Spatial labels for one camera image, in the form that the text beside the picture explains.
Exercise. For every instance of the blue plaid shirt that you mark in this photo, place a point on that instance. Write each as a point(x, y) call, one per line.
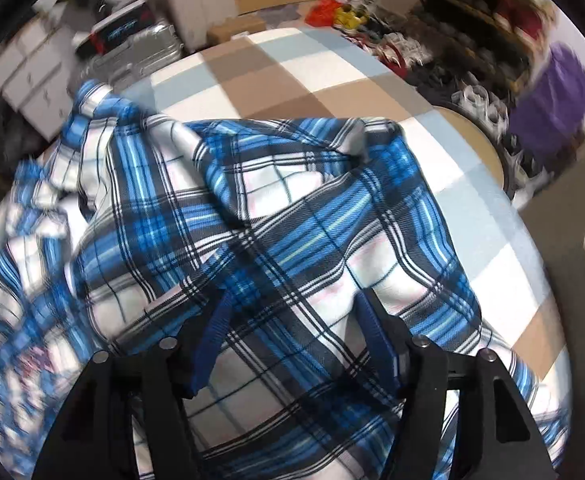
point(297, 220)

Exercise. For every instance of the cardboard box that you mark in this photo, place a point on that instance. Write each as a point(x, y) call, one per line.
point(232, 30)

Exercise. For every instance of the wooden shoe rack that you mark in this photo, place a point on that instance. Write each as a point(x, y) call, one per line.
point(472, 15)

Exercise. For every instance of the purple bag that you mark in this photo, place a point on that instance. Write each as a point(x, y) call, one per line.
point(557, 95)

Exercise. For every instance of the pile of shoes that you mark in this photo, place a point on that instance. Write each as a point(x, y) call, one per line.
point(382, 35)

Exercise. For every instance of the white drawer cabinet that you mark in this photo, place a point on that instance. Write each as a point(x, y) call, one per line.
point(37, 80)

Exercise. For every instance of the white plastic cabinet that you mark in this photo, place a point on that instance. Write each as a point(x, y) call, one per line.
point(197, 0)

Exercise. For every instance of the silver suitcase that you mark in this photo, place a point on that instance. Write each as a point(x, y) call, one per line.
point(160, 42)

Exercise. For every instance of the black printed box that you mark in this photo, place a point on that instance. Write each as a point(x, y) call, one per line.
point(122, 27)

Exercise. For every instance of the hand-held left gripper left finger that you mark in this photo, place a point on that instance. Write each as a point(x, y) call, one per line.
point(211, 346)

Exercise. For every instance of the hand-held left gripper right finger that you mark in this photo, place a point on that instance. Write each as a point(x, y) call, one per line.
point(378, 346)

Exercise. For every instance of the checked bed sheet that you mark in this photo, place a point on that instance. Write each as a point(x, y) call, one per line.
point(322, 70)

